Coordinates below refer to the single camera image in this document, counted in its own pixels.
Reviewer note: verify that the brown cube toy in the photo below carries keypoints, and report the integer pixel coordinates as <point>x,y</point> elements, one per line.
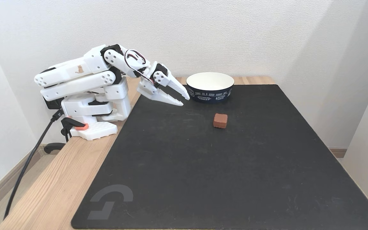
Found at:
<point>220,120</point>

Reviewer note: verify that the black desk mat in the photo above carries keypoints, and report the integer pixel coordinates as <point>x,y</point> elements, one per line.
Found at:
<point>222,172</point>

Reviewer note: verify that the navy paper bowl white inside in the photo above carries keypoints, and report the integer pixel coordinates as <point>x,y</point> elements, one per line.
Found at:
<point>210,83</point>

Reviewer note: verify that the black clamp orange pad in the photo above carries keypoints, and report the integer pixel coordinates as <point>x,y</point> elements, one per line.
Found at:
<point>70,123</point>

